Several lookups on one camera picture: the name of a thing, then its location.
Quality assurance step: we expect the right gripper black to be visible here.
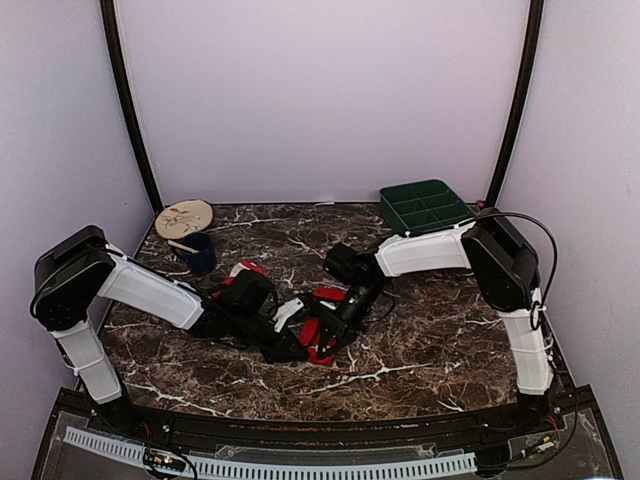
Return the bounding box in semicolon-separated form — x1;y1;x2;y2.
318;280;387;358

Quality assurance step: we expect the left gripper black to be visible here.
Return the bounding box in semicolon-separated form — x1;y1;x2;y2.
230;309;310;365

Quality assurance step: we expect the red santa sock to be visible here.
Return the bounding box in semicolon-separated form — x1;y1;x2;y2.
299;287;346;365

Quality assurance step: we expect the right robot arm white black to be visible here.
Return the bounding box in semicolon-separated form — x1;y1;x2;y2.
312;208;554;434

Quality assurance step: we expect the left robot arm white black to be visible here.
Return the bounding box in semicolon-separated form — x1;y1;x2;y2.
30;225;309;436

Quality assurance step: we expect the dark blue cup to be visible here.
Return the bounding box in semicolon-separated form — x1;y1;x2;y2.
182;232;217;275

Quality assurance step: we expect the wooden stick in cup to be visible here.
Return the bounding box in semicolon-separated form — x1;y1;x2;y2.
167;240;200;254

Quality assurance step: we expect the beige floral plate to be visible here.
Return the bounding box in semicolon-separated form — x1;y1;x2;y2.
154;200;213;240

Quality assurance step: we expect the green compartment tray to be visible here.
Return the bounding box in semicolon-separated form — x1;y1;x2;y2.
379;179;474;237

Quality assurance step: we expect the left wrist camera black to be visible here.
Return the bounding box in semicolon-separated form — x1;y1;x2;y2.
228;275;278;315

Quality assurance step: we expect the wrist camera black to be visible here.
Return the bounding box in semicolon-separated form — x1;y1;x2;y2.
228;275;278;315
323;243;371;284

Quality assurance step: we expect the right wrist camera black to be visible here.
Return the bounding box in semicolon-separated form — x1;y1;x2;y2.
323;243;371;284

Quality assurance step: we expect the white slotted cable duct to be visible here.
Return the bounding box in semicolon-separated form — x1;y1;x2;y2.
63;427;477;479

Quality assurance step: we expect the black front rail base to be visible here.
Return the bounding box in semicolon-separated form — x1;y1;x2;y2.
33;387;622;479

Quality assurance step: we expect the left black frame post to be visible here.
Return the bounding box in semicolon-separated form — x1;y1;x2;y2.
99;0;164;213

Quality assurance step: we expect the black frame post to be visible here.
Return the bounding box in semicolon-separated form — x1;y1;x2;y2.
484;0;545;207
99;0;164;213

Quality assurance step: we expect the right black frame post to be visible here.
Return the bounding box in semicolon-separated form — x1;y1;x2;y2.
484;0;545;207

